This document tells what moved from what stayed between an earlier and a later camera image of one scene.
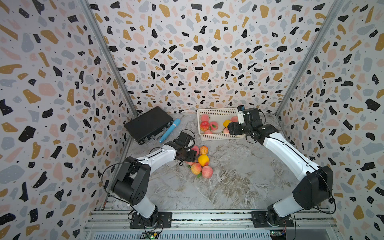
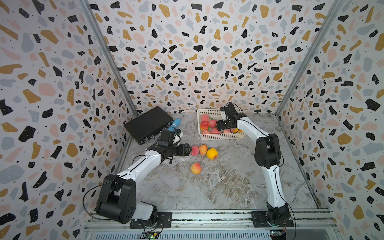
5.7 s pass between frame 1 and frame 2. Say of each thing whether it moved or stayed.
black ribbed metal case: stayed
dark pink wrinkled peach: stayed
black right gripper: moved
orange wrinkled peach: stayed
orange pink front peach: stayed
